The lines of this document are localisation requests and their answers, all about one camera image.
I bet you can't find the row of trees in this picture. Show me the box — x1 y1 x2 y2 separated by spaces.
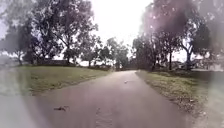
0 0 130 71
131 0 224 72

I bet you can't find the grass verge with leaves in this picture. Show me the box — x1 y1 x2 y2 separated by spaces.
13 65 111 96
135 69 224 128

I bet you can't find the grey asphalt path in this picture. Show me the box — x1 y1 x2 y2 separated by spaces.
23 69 191 128

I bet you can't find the building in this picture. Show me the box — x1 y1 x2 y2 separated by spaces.
193 57 224 72

